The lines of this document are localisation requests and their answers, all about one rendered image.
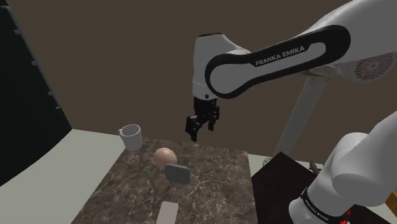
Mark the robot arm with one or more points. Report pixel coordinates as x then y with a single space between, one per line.
235 71

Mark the beige egg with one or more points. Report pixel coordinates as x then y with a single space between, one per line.
164 157

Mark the black glass door with rail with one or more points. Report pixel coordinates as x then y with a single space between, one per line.
24 102

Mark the grey floor lamp pole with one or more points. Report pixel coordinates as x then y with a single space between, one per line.
302 111

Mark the grey rounded sponge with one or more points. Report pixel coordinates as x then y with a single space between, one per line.
177 173

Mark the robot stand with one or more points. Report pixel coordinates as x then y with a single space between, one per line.
279 189

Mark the white mug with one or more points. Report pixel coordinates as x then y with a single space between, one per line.
131 137

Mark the pale grey flat bar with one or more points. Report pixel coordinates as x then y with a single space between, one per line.
167 212

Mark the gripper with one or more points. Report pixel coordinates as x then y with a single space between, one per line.
204 109

